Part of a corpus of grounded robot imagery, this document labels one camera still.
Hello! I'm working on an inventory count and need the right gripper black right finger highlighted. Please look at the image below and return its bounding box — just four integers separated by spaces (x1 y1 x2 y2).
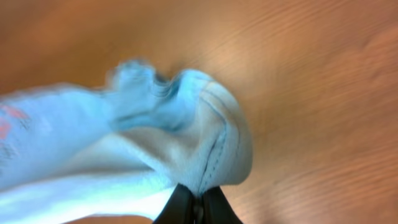
202 187 243 224

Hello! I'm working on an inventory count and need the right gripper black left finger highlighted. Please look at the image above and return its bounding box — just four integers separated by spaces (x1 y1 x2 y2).
153 184 195 224

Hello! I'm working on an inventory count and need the light blue printed t-shirt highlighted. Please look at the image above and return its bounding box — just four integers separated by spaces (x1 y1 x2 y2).
1 60 253 223

